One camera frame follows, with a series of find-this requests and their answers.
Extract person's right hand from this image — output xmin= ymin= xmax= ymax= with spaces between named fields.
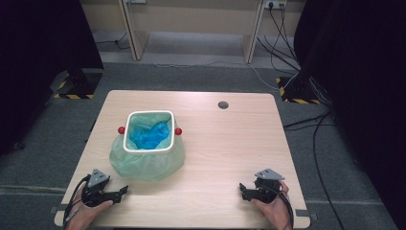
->
xmin=250 ymin=180 xmax=293 ymax=230

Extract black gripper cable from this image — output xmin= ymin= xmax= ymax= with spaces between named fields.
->
xmin=263 ymin=183 xmax=295 ymax=230
xmin=62 ymin=173 xmax=92 ymax=230

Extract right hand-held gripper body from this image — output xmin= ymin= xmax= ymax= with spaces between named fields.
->
xmin=254 ymin=168 xmax=286 ymax=205

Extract black socket cables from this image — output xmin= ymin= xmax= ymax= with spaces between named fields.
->
xmin=256 ymin=2 xmax=303 ymax=73

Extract white wall power socket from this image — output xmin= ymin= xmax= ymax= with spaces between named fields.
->
xmin=263 ymin=0 xmax=288 ymax=10

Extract black stand with striped base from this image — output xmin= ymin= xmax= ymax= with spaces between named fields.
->
xmin=52 ymin=67 xmax=103 ymax=100
xmin=275 ymin=0 xmax=322 ymax=105

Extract dark curtain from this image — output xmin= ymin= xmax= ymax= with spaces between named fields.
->
xmin=0 ymin=0 xmax=105 ymax=156
xmin=292 ymin=0 xmax=406 ymax=230

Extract beige wooden desk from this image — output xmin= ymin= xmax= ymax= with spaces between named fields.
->
xmin=79 ymin=0 xmax=307 ymax=65

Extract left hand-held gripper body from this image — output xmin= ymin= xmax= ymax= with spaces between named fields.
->
xmin=80 ymin=168 xmax=114 ymax=208

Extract thin black floor cable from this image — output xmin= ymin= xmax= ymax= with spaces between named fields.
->
xmin=95 ymin=32 xmax=131 ymax=51

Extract person's left hand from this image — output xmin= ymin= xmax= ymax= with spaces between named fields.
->
xmin=65 ymin=199 xmax=115 ymax=230

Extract blue plastic waste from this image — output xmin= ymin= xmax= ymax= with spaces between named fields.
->
xmin=128 ymin=122 xmax=171 ymax=150

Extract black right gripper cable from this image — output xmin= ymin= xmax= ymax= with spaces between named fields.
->
xmin=263 ymin=183 xmax=295 ymax=230

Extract white bin rim ring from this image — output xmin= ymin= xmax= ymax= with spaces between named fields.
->
xmin=117 ymin=109 xmax=184 ymax=155

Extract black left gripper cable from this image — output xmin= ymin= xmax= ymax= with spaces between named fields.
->
xmin=62 ymin=173 xmax=92 ymax=230

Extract green plastic garbage bag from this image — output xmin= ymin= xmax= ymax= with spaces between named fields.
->
xmin=108 ymin=112 xmax=186 ymax=183

